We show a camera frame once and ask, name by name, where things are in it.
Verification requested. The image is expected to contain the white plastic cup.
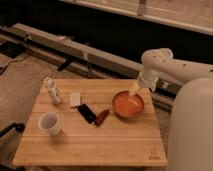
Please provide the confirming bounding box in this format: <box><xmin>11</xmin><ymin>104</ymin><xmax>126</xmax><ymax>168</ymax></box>
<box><xmin>38</xmin><ymin>112</ymin><xmax>60</xmax><ymax>136</ymax></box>

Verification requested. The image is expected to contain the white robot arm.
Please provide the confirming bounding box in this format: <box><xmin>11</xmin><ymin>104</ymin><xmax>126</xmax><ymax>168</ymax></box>
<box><xmin>130</xmin><ymin>48</ymin><xmax>213</xmax><ymax>171</ymax></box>

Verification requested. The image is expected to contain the small white bottle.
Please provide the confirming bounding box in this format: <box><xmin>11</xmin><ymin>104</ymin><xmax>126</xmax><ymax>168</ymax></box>
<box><xmin>43</xmin><ymin>77</ymin><xmax>62</xmax><ymax>105</ymax></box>

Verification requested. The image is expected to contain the black floor cable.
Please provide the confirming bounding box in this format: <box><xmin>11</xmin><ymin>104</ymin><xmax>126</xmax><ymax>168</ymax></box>
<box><xmin>0</xmin><ymin>33</ymin><xmax>33</xmax><ymax>75</ymax></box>

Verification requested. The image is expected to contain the black eraser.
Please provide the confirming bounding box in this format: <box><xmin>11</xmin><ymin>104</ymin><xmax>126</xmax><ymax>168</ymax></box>
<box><xmin>77</xmin><ymin>104</ymin><xmax>96</xmax><ymax>123</ymax></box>

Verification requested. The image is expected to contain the long grey floor rail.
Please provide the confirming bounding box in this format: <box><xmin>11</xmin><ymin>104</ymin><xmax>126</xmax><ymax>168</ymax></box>
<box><xmin>0</xmin><ymin>22</ymin><xmax>213</xmax><ymax>113</ymax></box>

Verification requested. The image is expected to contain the orange bowl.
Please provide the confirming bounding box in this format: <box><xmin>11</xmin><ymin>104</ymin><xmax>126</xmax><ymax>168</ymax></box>
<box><xmin>112</xmin><ymin>91</ymin><xmax>144</xmax><ymax>118</ymax></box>

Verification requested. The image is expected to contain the wooden table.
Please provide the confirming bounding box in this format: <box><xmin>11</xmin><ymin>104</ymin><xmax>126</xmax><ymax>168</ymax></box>
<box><xmin>13</xmin><ymin>79</ymin><xmax>167</xmax><ymax>167</ymax></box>

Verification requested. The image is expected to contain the white square block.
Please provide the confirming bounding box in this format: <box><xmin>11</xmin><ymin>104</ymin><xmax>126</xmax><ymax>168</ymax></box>
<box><xmin>70</xmin><ymin>92</ymin><xmax>81</xmax><ymax>108</ymax></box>

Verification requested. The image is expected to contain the black handle at left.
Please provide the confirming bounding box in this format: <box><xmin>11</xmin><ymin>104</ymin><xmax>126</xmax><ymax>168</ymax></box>
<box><xmin>0</xmin><ymin>122</ymin><xmax>25</xmax><ymax>137</ymax></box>

